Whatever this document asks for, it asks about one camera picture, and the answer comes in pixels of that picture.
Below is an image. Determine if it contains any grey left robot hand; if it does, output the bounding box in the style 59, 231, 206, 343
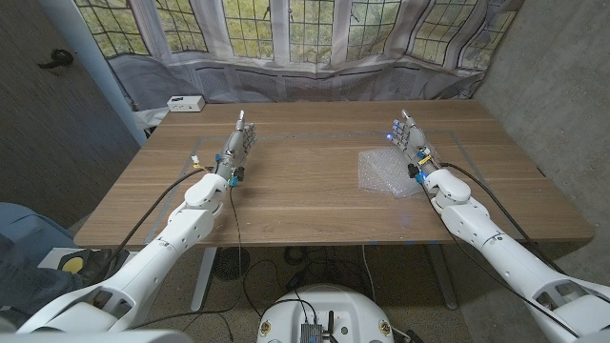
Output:
213, 110, 258, 179

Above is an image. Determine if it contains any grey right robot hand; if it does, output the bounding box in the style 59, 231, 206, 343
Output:
386, 109, 442, 177

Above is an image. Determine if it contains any clear bubble wrap sheet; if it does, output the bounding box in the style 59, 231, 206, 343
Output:
356, 146, 428, 200

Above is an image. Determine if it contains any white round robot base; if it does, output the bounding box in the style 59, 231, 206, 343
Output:
255, 284, 396, 343

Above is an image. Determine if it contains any small white box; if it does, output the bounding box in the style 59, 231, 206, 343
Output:
166, 95, 207, 113

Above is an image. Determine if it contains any grey tape outline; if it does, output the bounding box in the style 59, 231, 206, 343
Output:
145, 131, 482, 244

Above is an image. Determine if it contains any round black floor fan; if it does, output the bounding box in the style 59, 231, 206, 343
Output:
213, 246, 252, 282

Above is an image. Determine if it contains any printed window backdrop cloth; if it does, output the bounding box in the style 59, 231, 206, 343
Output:
73, 0, 525, 137

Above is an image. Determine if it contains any white table leg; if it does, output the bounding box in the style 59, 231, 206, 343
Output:
190, 246, 218, 313
425, 243, 459, 311

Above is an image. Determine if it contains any black yellow foot pedal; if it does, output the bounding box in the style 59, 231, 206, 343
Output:
59, 251, 130, 283

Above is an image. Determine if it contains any white pedal platform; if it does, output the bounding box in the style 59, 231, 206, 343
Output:
37, 246, 87, 271

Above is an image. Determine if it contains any blue fabric seat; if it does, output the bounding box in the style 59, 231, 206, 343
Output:
0, 202, 92, 330

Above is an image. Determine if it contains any white connector with wires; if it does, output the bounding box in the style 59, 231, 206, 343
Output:
190, 154, 214, 173

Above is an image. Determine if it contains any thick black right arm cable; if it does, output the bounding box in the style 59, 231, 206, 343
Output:
438, 161, 568, 276

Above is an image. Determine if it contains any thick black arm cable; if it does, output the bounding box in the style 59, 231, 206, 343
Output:
438, 161, 568, 276
92, 166, 215, 287

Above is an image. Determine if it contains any thin black left wrist cable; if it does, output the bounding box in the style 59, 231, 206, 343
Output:
128, 184, 245, 333

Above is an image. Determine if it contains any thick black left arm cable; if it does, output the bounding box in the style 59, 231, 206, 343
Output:
92, 166, 215, 287

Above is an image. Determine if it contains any black floor cable bundle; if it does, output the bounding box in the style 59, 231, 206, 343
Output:
242, 245, 363, 306

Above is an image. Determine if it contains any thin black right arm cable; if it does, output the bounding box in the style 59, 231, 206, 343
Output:
418, 180, 582, 339

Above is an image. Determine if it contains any pale blue door frame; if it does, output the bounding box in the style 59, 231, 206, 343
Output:
37, 0, 148, 147

